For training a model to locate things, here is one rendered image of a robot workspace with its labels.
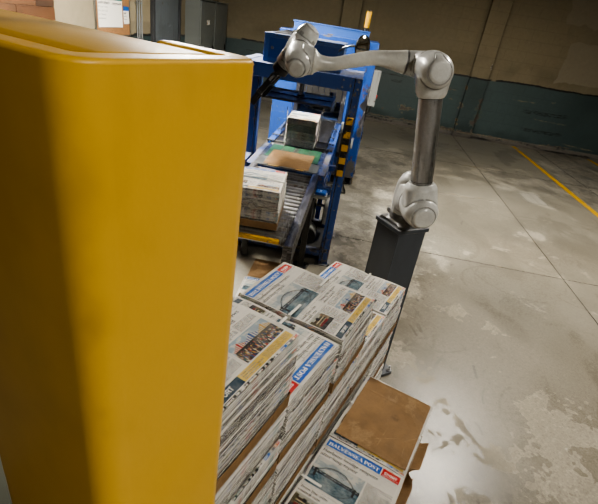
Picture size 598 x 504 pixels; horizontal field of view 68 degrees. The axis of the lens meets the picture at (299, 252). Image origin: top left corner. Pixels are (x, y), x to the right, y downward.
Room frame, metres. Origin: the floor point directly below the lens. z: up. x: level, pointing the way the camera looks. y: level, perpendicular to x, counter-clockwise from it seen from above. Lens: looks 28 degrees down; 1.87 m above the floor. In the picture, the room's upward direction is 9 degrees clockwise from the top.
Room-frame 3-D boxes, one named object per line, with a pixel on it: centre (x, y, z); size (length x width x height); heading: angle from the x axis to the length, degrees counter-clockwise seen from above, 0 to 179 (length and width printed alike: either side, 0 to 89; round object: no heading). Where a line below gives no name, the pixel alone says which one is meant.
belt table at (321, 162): (3.79, 0.19, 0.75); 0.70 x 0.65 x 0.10; 176
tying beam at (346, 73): (3.79, 0.19, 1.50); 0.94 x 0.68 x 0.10; 86
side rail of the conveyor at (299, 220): (2.76, 0.01, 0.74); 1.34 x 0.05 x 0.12; 176
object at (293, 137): (4.36, 0.15, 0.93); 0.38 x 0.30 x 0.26; 176
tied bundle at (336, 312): (1.25, -0.06, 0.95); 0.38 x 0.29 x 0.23; 66
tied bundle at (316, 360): (0.98, 0.07, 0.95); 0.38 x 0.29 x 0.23; 64
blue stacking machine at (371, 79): (6.50, -0.05, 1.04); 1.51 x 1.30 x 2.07; 176
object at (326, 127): (4.92, 0.11, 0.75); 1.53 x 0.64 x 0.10; 176
